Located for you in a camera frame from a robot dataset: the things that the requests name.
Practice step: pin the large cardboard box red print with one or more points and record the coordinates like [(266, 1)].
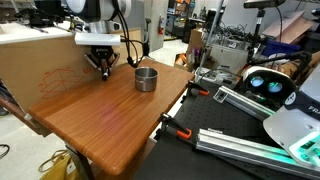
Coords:
[(33, 63)]

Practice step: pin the white power strip box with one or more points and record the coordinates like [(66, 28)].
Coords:
[(213, 75)]

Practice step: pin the white workbench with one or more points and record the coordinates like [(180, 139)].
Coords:
[(20, 33)]

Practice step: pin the black white marker pen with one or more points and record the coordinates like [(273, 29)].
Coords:
[(105, 72)]

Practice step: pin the short aluminium profile rail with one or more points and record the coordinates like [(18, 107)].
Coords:
[(245, 103)]

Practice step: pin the flat brown cardboard sheets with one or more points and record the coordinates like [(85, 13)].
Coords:
[(293, 26)]

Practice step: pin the slanted grey metal pole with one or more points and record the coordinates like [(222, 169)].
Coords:
[(210, 36)]

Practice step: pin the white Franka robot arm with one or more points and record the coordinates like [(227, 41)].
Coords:
[(96, 10)]

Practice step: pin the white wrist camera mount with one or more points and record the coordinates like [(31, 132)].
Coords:
[(96, 39)]

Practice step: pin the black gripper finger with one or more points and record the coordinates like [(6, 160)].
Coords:
[(92, 61), (114, 60)]

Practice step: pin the small brown cardboard box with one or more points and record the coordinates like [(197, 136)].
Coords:
[(196, 40)]

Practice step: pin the black optical breadboard table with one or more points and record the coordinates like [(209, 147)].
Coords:
[(206, 116)]

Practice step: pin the long aluminium profile rail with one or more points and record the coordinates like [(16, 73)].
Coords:
[(240, 146)]

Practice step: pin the small steel pot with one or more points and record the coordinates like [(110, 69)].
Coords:
[(145, 83)]

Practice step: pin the black orange bar clamp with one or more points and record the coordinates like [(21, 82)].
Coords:
[(182, 133), (199, 91)]

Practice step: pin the black camera on stand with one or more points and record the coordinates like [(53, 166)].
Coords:
[(263, 3)]

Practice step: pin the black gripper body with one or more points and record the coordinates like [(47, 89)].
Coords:
[(102, 52)]

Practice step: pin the blue plastic bin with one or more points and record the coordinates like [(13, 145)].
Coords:
[(278, 48)]

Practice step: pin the white VR headset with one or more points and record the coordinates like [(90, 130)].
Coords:
[(253, 71)]

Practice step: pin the black camera stand with boom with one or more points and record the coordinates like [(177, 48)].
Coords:
[(256, 33)]

